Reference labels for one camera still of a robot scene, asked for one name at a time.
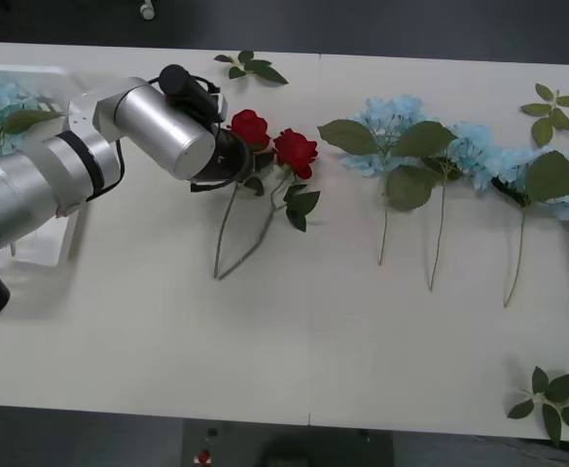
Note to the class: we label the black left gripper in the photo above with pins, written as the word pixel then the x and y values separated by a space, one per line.
pixel 230 160

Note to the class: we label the red rose with green stem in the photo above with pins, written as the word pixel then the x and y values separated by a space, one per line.
pixel 296 153
pixel 250 129

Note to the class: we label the pale blue flower with stem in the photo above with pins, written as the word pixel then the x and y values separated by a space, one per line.
pixel 551 177
pixel 347 136
pixel 31 119
pixel 473 141

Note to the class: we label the silver and black left arm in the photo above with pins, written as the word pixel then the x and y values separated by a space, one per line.
pixel 167 126

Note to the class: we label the dark robot base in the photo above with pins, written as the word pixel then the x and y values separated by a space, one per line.
pixel 289 452

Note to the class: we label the loose green leaf twig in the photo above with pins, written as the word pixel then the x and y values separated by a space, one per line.
pixel 558 386
pixel 269 73
pixel 542 131

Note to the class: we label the white caster wheel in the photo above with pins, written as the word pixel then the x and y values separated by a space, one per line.
pixel 147 9

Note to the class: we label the shallow white box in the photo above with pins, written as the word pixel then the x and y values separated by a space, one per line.
pixel 50 243

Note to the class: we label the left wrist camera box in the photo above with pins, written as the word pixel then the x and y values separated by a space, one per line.
pixel 222 108

